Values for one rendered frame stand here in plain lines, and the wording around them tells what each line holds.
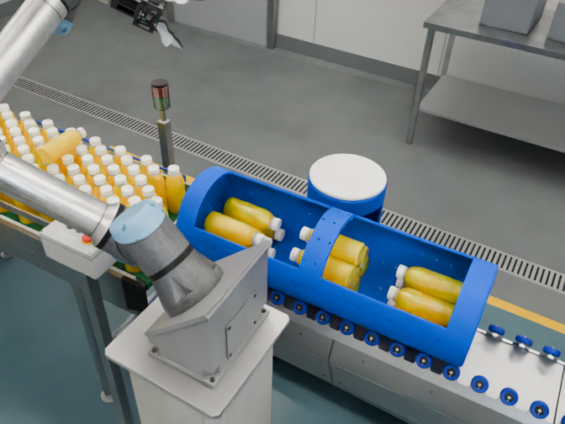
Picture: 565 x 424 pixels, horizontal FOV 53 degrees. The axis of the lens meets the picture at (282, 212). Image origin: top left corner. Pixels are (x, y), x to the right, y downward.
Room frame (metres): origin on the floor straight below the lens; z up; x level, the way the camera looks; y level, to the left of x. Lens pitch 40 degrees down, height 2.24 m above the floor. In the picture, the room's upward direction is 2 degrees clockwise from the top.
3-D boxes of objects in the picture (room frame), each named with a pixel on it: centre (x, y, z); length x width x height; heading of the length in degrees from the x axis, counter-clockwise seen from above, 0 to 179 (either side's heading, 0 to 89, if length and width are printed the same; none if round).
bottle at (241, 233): (1.27, 0.15, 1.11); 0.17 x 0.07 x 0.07; 63
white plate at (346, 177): (1.68, -0.23, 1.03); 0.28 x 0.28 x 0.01
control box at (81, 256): (1.24, 0.60, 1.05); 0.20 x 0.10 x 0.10; 63
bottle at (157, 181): (1.61, 0.45, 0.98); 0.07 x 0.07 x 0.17
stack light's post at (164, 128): (1.90, 0.47, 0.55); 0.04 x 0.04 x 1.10; 63
